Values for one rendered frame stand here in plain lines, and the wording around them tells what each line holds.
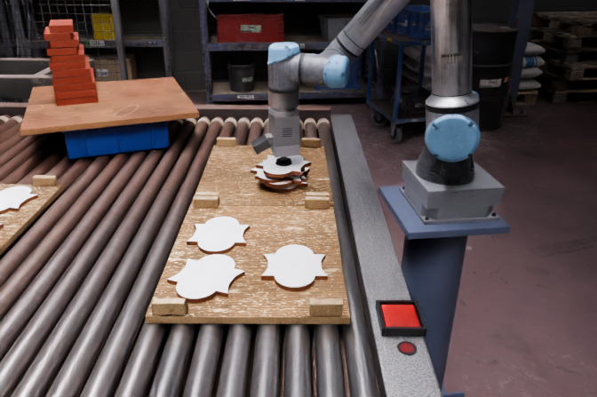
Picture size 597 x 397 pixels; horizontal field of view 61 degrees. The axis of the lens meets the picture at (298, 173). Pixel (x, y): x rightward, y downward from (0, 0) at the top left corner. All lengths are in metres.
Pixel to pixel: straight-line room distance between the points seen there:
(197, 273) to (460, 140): 0.62
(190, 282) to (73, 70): 0.99
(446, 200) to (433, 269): 0.22
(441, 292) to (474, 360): 0.83
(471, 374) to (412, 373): 1.38
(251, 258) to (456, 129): 0.52
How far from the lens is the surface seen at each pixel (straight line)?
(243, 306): 0.93
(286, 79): 1.22
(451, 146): 1.18
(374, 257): 1.11
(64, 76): 1.79
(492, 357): 2.34
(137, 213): 1.30
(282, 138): 1.26
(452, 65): 1.15
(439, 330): 1.60
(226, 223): 1.16
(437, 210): 1.34
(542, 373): 2.35
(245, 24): 5.17
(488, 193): 1.37
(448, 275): 1.48
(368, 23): 1.29
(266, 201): 1.27
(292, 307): 0.92
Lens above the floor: 1.51
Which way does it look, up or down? 24 degrees down
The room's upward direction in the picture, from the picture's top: 1 degrees clockwise
